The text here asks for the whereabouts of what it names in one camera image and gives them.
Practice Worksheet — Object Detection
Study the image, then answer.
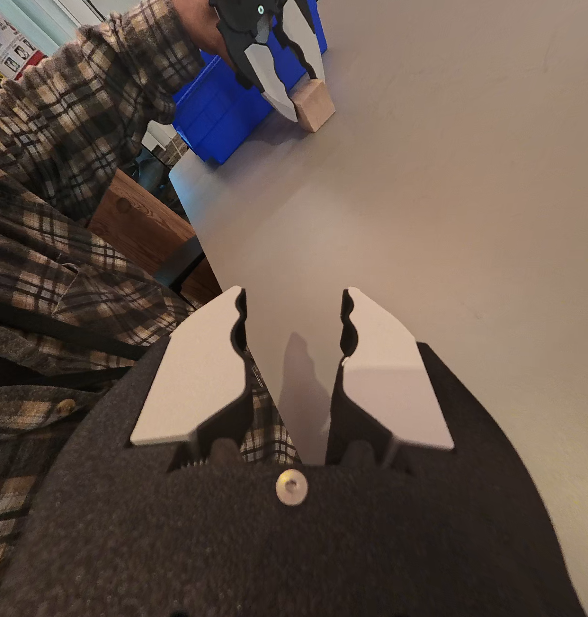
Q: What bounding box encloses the brown wooden furniture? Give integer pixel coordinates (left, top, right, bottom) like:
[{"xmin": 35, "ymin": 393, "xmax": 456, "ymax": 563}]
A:
[{"xmin": 87, "ymin": 169, "xmax": 222, "ymax": 302}]

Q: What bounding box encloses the red fire extinguisher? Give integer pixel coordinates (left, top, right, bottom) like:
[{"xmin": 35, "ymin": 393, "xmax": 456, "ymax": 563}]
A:
[{"xmin": 13, "ymin": 50, "xmax": 50, "ymax": 82}]

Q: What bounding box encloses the person's left hand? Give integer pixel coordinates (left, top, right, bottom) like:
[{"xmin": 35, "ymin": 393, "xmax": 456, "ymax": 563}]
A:
[{"xmin": 173, "ymin": 0, "xmax": 236, "ymax": 66}]

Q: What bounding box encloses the person's left forearm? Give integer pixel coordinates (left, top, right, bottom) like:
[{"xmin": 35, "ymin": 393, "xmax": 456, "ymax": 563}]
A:
[{"xmin": 0, "ymin": 0, "xmax": 205, "ymax": 227}]

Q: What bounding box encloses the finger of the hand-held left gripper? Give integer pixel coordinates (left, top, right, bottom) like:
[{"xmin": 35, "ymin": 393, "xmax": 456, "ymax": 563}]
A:
[
  {"xmin": 274, "ymin": 0, "xmax": 326, "ymax": 88},
  {"xmin": 243, "ymin": 42, "xmax": 300, "ymax": 123}
]

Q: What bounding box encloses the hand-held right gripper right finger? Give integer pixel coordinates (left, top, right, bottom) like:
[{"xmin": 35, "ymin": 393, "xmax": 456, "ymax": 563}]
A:
[{"xmin": 324, "ymin": 288, "xmax": 455, "ymax": 466}]

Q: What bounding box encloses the wooden cube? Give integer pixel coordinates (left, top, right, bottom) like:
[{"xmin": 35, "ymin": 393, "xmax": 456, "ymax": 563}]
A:
[{"xmin": 290, "ymin": 79, "xmax": 336, "ymax": 133}]

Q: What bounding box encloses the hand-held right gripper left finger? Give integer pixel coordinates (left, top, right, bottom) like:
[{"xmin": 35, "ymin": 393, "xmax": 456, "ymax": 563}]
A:
[{"xmin": 130, "ymin": 285, "xmax": 254, "ymax": 463}]

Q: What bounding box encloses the blue plastic bin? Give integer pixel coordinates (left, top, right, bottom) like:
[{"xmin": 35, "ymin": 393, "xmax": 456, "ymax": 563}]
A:
[{"xmin": 173, "ymin": 0, "xmax": 328, "ymax": 165}]

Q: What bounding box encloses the black chair armrest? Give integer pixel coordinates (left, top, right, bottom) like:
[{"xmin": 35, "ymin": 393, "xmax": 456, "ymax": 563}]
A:
[{"xmin": 154, "ymin": 236, "xmax": 208, "ymax": 297}]

